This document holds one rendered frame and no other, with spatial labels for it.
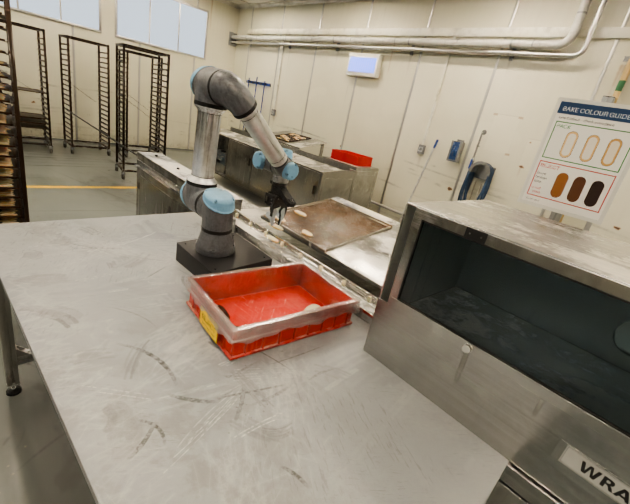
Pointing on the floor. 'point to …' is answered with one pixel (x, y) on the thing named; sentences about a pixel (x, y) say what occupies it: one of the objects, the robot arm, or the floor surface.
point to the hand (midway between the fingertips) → (276, 223)
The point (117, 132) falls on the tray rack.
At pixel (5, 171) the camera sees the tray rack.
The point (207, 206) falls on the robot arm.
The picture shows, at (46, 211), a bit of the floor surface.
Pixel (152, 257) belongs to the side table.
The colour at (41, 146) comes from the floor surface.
